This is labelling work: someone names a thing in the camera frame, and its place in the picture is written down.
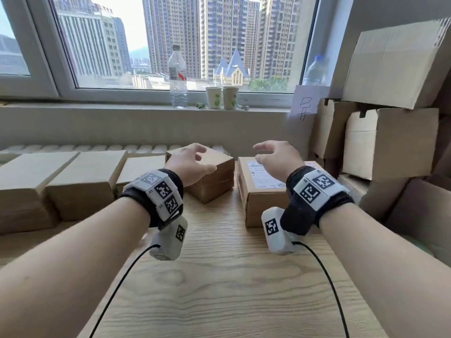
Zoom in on clear water bottle red label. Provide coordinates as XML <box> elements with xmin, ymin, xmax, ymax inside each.
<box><xmin>168</xmin><ymin>45</ymin><xmax>189</xmax><ymax>109</ymax></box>

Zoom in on person's left forearm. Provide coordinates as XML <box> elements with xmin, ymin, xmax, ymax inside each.
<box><xmin>0</xmin><ymin>197</ymin><xmax>152</xmax><ymax>338</ymax></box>

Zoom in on black wrist strap marker tiles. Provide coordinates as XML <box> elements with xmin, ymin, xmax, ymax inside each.
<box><xmin>121</xmin><ymin>168</ymin><xmax>184</xmax><ymax>230</ymax></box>
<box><xmin>280</xmin><ymin>166</ymin><xmax>355</xmax><ymax>237</ymax></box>

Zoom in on black cable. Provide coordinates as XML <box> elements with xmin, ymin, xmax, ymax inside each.
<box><xmin>89</xmin><ymin>244</ymin><xmax>161</xmax><ymax>338</ymax></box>
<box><xmin>293</xmin><ymin>241</ymin><xmax>350</xmax><ymax>338</ymax></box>

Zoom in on cardboard box with white label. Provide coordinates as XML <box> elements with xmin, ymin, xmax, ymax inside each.
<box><xmin>237</xmin><ymin>157</ymin><xmax>339</xmax><ymax>228</ymax></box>

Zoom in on stack of brown cardboard boxes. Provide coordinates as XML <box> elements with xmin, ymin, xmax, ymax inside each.
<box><xmin>166</xmin><ymin>143</ymin><xmax>235</xmax><ymax>205</ymax></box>

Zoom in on plain flat cardboard box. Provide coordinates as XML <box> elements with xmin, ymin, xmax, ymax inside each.
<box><xmin>45</xmin><ymin>150</ymin><xmax>128</xmax><ymax>222</ymax></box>
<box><xmin>115</xmin><ymin>155</ymin><xmax>167</xmax><ymax>199</ymax></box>
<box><xmin>0</xmin><ymin>152</ymin><xmax>79</xmax><ymax>235</ymax></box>

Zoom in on white radiator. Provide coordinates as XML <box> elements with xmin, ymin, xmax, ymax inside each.
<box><xmin>0</xmin><ymin>144</ymin><xmax>227</xmax><ymax>164</ymax></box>

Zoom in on person's right hand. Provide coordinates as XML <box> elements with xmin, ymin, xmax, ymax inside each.
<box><xmin>253</xmin><ymin>140</ymin><xmax>307</xmax><ymax>182</ymax></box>

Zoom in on person's right forearm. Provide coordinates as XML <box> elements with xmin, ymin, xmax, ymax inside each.
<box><xmin>319</xmin><ymin>203</ymin><xmax>451</xmax><ymax>338</ymax></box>

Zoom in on open cardboard box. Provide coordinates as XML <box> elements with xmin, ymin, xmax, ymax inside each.
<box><xmin>342</xmin><ymin>108</ymin><xmax>440</xmax><ymax>181</ymax></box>
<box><xmin>311</xmin><ymin>98</ymin><xmax>361</xmax><ymax>160</ymax></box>

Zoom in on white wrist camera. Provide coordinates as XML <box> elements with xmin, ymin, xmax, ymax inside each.
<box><xmin>261</xmin><ymin>207</ymin><xmax>304</xmax><ymax>256</ymax></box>
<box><xmin>149</xmin><ymin>216</ymin><xmax>189</xmax><ymax>262</ymax></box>

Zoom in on white paper note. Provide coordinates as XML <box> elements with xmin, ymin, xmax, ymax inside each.
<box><xmin>289</xmin><ymin>84</ymin><xmax>330</xmax><ymax>122</ymax></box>

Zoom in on paper cup green print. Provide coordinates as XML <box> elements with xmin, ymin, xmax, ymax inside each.
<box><xmin>222</xmin><ymin>86</ymin><xmax>240</xmax><ymax>111</ymax></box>
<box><xmin>205</xmin><ymin>87</ymin><xmax>223</xmax><ymax>110</ymax></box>

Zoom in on grey window frame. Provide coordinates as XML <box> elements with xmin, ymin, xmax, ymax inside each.
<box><xmin>0</xmin><ymin>0</ymin><xmax>328</xmax><ymax>109</ymax></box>

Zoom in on person's left hand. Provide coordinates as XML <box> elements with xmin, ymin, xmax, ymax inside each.
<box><xmin>164</xmin><ymin>143</ymin><xmax>218</xmax><ymax>188</ymax></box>

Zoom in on clear water bottle blue cap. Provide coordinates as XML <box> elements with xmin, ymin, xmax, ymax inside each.
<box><xmin>302</xmin><ymin>55</ymin><xmax>330</xmax><ymax>87</ymax></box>

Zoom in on large folded cardboard sheet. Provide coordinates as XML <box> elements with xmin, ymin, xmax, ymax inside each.
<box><xmin>341</xmin><ymin>18</ymin><xmax>451</xmax><ymax>110</ymax></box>

